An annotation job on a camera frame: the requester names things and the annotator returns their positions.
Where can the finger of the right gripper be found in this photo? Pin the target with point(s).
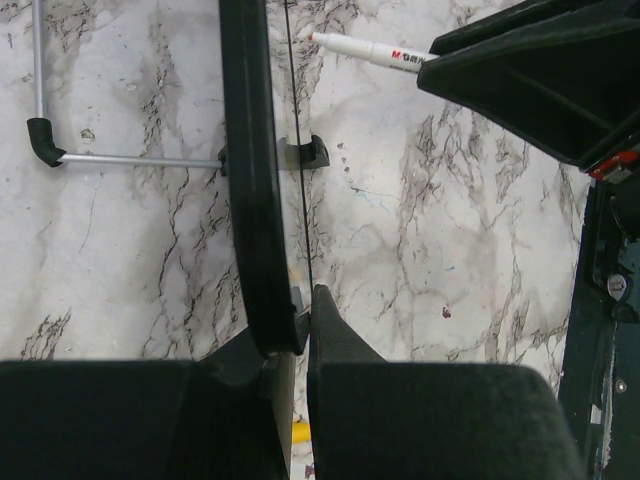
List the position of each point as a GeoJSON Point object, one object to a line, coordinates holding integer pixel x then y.
{"type": "Point", "coordinates": [522, 15]}

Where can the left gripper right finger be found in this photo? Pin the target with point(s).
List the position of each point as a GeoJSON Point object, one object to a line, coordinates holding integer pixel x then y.
{"type": "Point", "coordinates": [375, 419]}

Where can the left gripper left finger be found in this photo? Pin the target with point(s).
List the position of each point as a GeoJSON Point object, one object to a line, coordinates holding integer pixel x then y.
{"type": "Point", "coordinates": [226, 416]}

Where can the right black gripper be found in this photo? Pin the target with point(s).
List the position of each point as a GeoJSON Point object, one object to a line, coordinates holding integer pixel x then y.
{"type": "Point", "coordinates": [578, 101]}

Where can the yellow marker cap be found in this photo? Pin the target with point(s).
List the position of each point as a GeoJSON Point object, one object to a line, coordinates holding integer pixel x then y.
{"type": "Point", "coordinates": [301, 432]}

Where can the white marker pen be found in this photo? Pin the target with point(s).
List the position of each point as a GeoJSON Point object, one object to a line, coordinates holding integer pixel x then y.
{"type": "Point", "coordinates": [379, 54]}

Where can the black framed whiteboard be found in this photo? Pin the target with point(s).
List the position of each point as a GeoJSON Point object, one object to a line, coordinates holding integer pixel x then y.
{"type": "Point", "coordinates": [251, 163]}

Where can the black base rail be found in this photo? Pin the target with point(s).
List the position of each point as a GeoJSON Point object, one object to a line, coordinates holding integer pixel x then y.
{"type": "Point", "coordinates": [599, 386]}

